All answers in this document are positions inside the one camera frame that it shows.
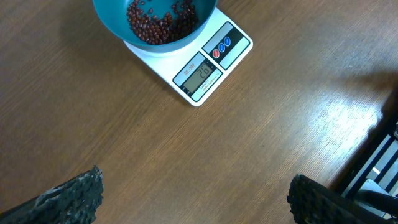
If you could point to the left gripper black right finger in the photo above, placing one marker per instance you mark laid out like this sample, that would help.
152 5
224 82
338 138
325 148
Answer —
311 202

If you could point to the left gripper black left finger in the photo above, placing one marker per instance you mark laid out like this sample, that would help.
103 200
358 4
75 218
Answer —
72 202

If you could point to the white digital kitchen scale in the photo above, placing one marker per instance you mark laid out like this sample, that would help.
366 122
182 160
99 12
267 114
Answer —
196 70

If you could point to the teal plastic bowl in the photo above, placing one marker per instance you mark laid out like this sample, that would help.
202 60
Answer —
112 13

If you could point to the red beans in bowl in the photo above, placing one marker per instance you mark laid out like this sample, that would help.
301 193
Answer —
171 27

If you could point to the aluminium frame rail base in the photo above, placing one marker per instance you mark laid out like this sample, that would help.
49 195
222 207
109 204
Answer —
370 178

